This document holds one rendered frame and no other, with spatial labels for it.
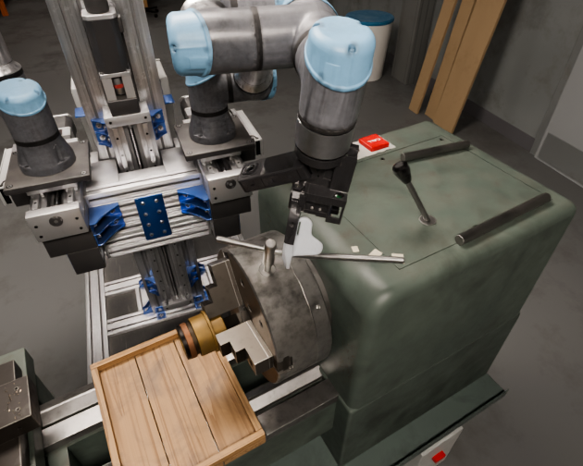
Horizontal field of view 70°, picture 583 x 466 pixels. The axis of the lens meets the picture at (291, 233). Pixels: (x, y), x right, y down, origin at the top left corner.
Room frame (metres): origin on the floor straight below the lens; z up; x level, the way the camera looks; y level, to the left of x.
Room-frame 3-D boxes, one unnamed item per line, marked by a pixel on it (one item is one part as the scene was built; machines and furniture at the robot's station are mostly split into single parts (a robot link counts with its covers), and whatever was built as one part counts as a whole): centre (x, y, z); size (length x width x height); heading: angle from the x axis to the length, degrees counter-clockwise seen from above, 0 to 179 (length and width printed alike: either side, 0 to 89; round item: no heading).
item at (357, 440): (0.81, -0.28, 0.43); 0.60 x 0.48 x 0.86; 119
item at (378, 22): (4.87, -0.83, 0.31); 0.52 x 0.51 x 0.63; 111
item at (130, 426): (0.48, 0.28, 0.88); 0.36 x 0.30 x 0.04; 29
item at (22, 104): (1.08, 0.72, 1.33); 0.13 x 0.12 x 0.14; 43
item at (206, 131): (1.25, 0.26, 1.21); 0.15 x 0.15 x 0.10
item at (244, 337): (0.48, 0.08, 1.09); 0.12 x 0.11 x 0.05; 29
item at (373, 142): (1.02, -0.22, 1.26); 0.06 x 0.06 x 0.02; 29
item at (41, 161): (1.07, 0.72, 1.21); 0.15 x 0.15 x 0.10
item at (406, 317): (0.82, -0.28, 1.06); 0.59 x 0.48 x 0.39; 119
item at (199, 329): (0.53, 0.19, 1.08); 0.09 x 0.09 x 0.09; 29
